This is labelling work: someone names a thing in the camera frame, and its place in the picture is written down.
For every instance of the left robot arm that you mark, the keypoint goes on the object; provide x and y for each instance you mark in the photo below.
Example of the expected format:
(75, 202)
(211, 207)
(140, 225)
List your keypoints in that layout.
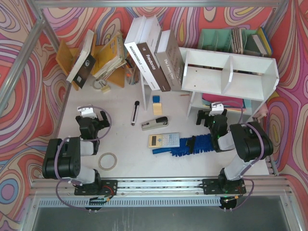
(62, 160)

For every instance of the yellow sticky note pad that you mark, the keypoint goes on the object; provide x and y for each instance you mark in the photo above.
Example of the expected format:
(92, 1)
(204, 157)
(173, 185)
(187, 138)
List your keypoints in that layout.
(157, 109)

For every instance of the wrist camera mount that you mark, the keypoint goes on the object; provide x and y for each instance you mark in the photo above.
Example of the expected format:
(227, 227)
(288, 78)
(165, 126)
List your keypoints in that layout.
(87, 111)
(217, 108)

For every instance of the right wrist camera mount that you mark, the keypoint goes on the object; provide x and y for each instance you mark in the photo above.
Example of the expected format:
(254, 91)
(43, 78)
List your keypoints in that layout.
(217, 108)

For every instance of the black white paperback book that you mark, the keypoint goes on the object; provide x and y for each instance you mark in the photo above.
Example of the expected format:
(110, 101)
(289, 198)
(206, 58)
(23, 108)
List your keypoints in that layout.
(83, 61)

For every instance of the grey black stapler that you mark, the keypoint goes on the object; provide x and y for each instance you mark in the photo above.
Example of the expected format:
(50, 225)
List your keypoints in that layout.
(159, 122)

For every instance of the yellow grey calculator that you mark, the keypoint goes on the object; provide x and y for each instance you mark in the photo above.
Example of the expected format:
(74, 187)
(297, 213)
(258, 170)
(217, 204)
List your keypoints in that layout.
(165, 140)

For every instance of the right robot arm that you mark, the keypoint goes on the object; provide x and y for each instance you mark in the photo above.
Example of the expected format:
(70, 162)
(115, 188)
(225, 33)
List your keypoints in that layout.
(249, 141)

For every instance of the yellow worn books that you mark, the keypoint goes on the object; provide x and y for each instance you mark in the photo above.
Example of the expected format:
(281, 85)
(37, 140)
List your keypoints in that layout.
(109, 57)

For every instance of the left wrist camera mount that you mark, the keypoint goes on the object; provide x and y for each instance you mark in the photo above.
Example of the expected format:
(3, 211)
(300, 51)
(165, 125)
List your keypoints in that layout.
(87, 111)

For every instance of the black clip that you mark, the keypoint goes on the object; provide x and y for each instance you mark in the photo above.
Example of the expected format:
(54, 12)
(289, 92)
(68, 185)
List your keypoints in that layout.
(190, 143)

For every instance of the brass padlock with ring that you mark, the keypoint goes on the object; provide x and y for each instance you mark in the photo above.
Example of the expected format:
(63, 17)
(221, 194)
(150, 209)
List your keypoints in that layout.
(101, 85)

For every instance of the stack of coloured folders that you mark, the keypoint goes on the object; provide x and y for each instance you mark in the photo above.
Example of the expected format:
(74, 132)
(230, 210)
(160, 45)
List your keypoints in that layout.
(230, 103)

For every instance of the pink pig figurine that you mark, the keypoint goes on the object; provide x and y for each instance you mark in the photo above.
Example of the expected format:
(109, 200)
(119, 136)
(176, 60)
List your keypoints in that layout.
(261, 113)

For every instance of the blue microfiber duster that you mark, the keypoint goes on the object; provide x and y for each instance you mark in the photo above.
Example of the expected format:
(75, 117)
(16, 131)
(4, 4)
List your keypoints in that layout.
(203, 144)

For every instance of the white bookshelf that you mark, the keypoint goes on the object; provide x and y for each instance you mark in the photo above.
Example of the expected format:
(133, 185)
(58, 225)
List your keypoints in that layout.
(231, 75)

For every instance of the green file organizer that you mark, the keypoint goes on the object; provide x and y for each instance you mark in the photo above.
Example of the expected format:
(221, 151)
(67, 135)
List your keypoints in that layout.
(236, 40)

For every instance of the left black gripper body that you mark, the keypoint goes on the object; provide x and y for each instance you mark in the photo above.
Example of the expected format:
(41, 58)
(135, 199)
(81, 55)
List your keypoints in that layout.
(95, 121)

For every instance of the yellow wooden book rack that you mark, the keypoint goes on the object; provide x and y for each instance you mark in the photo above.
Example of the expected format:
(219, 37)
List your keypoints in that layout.
(64, 58)

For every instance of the blue yellow book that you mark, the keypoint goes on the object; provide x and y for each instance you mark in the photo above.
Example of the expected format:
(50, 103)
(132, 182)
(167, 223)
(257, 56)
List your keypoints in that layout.
(264, 38)

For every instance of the black white utility knife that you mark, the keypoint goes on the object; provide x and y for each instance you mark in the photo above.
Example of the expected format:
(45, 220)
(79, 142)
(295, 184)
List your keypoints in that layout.
(135, 113)

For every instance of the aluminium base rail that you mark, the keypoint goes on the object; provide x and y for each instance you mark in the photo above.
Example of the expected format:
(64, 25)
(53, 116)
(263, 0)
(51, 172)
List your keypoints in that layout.
(171, 187)

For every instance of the masking tape roll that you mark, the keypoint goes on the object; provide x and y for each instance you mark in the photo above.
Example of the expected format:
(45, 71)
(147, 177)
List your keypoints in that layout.
(107, 161)

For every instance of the pencil cup with pencils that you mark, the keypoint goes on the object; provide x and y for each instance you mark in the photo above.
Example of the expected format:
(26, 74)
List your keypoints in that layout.
(131, 71)

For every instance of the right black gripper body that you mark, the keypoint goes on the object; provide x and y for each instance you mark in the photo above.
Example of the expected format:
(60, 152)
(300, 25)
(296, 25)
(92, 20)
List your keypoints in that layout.
(211, 118)

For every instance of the grey Lonely City book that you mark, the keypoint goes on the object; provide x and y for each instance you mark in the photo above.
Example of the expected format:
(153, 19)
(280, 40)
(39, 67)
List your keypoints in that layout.
(170, 59)

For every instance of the brown Fredonia book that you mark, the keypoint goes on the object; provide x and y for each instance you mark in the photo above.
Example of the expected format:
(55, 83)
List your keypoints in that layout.
(155, 78)

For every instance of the blue eraser block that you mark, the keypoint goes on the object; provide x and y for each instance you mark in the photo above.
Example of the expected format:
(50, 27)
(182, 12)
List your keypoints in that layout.
(156, 99)

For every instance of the white Mademoiselle book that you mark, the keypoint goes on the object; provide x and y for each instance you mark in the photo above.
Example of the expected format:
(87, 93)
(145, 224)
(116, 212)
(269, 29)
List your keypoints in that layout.
(131, 42)

